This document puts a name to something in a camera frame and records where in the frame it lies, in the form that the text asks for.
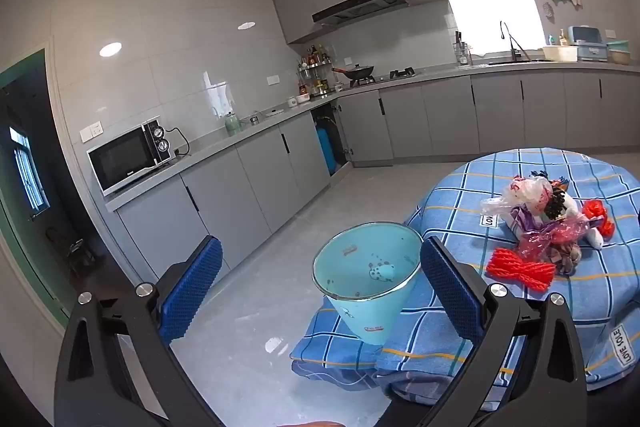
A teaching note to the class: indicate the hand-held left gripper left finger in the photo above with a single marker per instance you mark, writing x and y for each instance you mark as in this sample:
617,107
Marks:
192,289

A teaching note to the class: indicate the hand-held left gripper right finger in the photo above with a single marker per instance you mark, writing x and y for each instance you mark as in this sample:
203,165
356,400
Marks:
450,289

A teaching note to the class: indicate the light blue trash bin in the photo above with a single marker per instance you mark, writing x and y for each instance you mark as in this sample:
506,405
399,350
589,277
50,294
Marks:
360,257

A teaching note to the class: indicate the clear plastic bag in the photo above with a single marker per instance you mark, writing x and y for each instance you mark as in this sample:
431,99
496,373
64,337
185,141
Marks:
515,199

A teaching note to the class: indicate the pink transparent plastic bag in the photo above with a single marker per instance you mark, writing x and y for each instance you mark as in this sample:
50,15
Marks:
550,234

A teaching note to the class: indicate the pink grey patterned cloth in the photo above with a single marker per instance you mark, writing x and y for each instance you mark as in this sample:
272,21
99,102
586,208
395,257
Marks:
567,258

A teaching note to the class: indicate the black mesh scrubber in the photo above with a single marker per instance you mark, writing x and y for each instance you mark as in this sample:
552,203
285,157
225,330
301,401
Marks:
554,207

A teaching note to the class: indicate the red plastic bag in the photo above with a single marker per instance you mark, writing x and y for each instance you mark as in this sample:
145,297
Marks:
597,212

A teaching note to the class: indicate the blue plaid tablecloth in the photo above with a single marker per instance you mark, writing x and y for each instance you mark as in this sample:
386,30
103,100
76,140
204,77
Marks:
450,212

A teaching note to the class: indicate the dark stool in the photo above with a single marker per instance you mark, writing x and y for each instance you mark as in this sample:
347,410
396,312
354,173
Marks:
75,252

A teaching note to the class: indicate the grey kitchen base cabinets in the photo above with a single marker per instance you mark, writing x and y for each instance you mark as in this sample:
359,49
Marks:
260,167

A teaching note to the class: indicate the white microwave oven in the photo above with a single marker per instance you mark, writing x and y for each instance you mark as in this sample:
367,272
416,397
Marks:
127,162

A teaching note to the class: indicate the green ceramic teapot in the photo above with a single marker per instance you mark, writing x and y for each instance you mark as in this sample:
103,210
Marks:
232,123

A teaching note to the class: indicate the small glass jar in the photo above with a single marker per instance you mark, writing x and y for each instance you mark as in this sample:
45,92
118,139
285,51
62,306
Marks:
255,121

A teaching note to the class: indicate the blue water filter tank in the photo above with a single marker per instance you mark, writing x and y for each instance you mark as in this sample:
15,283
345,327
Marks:
325,147

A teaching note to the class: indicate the barred side room window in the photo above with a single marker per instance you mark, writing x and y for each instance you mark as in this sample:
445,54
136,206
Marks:
27,167

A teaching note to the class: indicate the white bowls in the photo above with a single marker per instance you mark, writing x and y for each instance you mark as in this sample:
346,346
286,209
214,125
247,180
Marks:
295,99

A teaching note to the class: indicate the gas stove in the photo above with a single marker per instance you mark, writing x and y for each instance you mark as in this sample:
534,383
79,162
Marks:
402,73

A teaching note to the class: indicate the black wok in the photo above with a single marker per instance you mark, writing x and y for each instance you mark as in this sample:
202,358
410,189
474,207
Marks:
360,71

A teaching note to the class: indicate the knife holder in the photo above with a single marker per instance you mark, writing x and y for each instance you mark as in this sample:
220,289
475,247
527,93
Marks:
462,52

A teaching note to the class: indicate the spice rack with bottles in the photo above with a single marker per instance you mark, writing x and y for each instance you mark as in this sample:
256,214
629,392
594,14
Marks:
315,72

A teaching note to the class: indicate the black kitchen faucet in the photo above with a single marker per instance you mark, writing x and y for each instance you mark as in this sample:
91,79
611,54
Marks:
512,44

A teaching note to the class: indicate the white plastic basin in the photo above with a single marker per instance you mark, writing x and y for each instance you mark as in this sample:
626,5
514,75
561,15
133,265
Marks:
560,53

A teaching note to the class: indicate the detergent bottle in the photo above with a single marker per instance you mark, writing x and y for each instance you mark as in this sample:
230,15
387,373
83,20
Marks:
562,38

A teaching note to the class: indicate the blue countertop storage box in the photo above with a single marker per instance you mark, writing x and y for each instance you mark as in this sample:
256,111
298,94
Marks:
590,42

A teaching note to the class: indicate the bright kitchen window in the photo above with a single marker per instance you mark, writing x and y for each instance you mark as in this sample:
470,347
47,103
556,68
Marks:
487,2

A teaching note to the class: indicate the green stacked basins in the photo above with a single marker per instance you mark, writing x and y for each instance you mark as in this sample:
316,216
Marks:
620,53

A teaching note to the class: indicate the black range hood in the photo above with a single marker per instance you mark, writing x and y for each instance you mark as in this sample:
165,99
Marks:
357,4

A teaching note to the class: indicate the white wall switch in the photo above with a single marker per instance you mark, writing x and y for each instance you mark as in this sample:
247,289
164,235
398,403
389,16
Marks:
91,132

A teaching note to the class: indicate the white wall outlet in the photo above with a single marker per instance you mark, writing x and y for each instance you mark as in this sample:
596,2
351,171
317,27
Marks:
272,80

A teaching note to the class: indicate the green door frame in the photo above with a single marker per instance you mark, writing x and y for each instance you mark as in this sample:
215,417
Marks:
25,62

